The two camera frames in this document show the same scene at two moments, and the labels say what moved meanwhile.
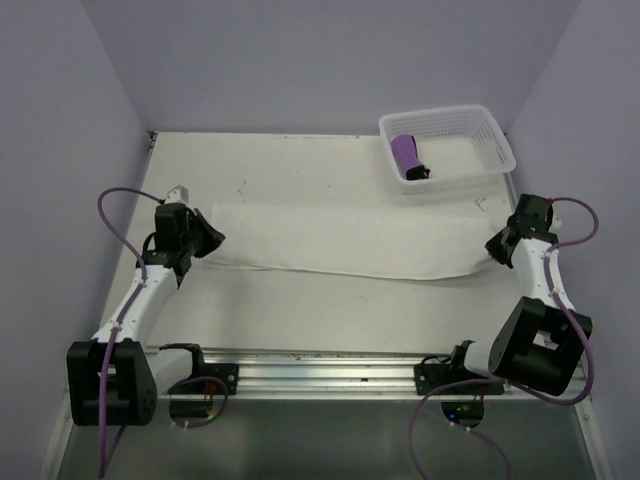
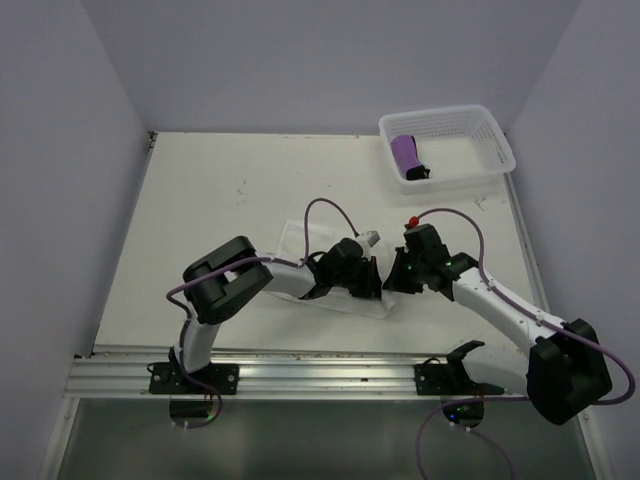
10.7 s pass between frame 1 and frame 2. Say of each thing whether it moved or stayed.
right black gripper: moved
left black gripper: moved
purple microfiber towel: stayed
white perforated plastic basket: stayed
